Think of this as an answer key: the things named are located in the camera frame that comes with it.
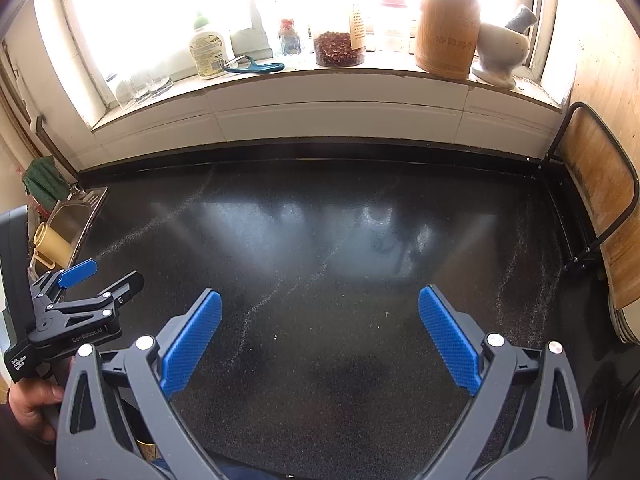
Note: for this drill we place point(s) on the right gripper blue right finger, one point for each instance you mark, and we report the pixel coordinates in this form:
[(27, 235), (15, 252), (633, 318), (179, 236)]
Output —
[(523, 419)]

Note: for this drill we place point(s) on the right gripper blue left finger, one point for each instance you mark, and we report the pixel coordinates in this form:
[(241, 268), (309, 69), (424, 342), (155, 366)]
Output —
[(116, 420)]

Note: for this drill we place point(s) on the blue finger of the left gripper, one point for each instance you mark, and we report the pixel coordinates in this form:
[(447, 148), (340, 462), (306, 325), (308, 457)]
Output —
[(113, 297), (53, 283)]

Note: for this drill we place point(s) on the person's left hand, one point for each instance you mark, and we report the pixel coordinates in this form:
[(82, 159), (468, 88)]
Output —
[(28, 398)]

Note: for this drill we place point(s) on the yellow plastic pitcher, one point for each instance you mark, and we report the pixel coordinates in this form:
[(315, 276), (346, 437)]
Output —
[(50, 248)]

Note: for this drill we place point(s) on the stainless steel sink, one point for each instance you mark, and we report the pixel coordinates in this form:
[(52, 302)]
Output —
[(72, 219)]

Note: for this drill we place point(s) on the green cloth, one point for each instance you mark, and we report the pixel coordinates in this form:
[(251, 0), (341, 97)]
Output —
[(45, 183)]

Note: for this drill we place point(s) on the glass cups on sill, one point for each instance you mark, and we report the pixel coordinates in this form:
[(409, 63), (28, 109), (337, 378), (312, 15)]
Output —
[(129, 90)]

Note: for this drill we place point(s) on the dish soap bottle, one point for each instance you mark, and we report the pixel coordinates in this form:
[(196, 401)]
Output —
[(207, 49)]

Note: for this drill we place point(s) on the small figurine bottle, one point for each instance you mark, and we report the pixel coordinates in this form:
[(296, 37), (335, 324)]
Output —
[(289, 38)]

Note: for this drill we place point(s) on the wooden cutting board in rack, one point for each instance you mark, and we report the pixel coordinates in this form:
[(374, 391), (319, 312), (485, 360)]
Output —
[(608, 183)]

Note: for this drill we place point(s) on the jar of red beans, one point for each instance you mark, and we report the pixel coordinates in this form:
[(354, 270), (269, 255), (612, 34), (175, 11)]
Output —
[(334, 49)]

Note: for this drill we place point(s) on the white stone mortar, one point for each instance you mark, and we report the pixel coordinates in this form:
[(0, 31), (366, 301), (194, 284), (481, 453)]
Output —
[(500, 51)]

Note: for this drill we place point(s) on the wooden utensil holder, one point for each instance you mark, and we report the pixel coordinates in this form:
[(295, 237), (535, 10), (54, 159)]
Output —
[(446, 37)]

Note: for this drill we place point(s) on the grey pestle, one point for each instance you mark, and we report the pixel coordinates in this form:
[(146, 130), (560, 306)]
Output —
[(522, 20)]

